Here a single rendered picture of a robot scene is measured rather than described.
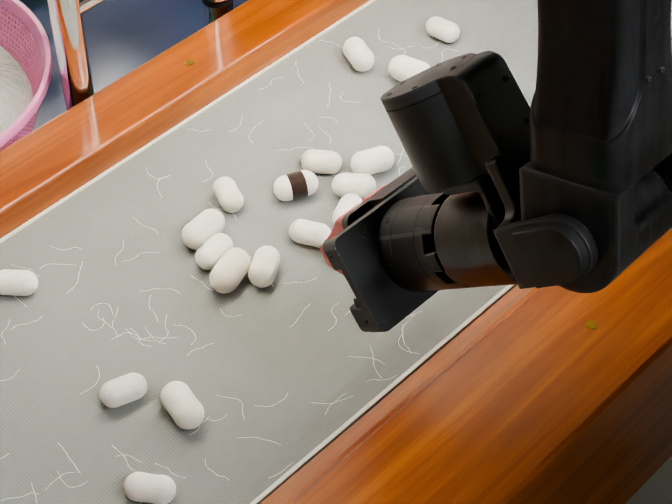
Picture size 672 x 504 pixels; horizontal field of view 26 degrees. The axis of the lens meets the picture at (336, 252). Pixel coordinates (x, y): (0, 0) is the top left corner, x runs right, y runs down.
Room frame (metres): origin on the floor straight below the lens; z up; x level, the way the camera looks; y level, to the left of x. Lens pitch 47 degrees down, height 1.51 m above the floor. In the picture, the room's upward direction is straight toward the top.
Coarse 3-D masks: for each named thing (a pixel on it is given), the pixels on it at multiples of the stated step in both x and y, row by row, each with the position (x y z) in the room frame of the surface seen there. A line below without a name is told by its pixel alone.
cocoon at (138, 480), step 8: (136, 472) 0.52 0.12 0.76; (144, 472) 0.52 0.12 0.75; (128, 480) 0.52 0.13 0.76; (136, 480) 0.51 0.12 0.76; (144, 480) 0.51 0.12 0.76; (152, 480) 0.51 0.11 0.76; (160, 480) 0.51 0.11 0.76; (168, 480) 0.52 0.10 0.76; (128, 488) 0.51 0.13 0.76; (136, 488) 0.51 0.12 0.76; (144, 488) 0.51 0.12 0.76; (152, 488) 0.51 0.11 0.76; (160, 488) 0.51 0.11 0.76; (168, 488) 0.51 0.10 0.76; (128, 496) 0.51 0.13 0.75; (136, 496) 0.51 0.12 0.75; (144, 496) 0.51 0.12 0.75; (152, 496) 0.51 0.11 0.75; (160, 496) 0.51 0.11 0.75; (168, 496) 0.51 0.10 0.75
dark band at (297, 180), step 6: (288, 174) 0.79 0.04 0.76; (294, 174) 0.79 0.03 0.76; (300, 174) 0.79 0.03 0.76; (294, 180) 0.78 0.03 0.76; (300, 180) 0.78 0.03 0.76; (294, 186) 0.78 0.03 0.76; (300, 186) 0.78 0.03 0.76; (306, 186) 0.78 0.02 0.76; (294, 192) 0.77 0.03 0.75; (300, 192) 0.78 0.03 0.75; (306, 192) 0.78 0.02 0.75; (294, 198) 0.77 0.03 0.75; (300, 198) 0.78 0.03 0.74
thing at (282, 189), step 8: (280, 176) 0.79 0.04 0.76; (304, 176) 0.79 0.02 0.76; (312, 176) 0.79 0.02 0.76; (280, 184) 0.78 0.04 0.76; (288, 184) 0.78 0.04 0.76; (312, 184) 0.78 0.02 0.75; (280, 192) 0.77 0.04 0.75; (288, 192) 0.77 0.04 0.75; (312, 192) 0.78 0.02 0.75; (288, 200) 0.77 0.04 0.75
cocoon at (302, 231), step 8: (296, 224) 0.74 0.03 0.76; (304, 224) 0.74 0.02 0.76; (312, 224) 0.74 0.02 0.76; (320, 224) 0.74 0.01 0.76; (296, 232) 0.73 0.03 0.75; (304, 232) 0.73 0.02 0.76; (312, 232) 0.73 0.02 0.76; (320, 232) 0.73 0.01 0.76; (328, 232) 0.73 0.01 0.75; (296, 240) 0.73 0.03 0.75; (304, 240) 0.73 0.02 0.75; (312, 240) 0.73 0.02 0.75; (320, 240) 0.73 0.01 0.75
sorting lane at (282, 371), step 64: (384, 0) 1.03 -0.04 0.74; (448, 0) 1.03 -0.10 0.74; (512, 0) 1.03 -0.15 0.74; (320, 64) 0.94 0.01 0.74; (384, 64) 0.94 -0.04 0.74; (512, 64) 0.94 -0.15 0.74; (192, 128) 0.86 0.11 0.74; (256, 128) 0.86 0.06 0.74; (320, 128) 0.86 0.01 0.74; (384, 128) 0.86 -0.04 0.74; (128, 192) 0.79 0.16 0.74; (192, 192) 0.79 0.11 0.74; (256, 192) 0.79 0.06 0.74; (320, 192) 0.79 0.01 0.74; (0, 256) 0.72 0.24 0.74; (64, 256) 0.72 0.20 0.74; (128, 256) 0.72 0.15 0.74; (192, 256) 0.72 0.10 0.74; (320, 256) 0.72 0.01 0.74; (0, 320) 0.66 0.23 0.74; (64, 320) 0.66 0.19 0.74; (128, 320) 0.66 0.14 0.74; (192, 320) 0.66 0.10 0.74; (256, 320) 0.66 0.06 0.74; (320, 320) 0.66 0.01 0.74; (448, 320) 0.66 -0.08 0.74; (0, 384) 0.60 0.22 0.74; (64, 384) 0.60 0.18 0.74; (192, 384) 0.60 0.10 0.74; (256, 384) 0.60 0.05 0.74; (320, 384) 0.60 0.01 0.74; (384, 384) 0.60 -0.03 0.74; (0, 448) 0.55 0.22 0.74; (64, 448) 0.55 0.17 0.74; (128, 448) 0.55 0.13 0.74; (192, 448) 0.55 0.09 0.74; (256, 448) 0.55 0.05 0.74; (320, 448) 0.55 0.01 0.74
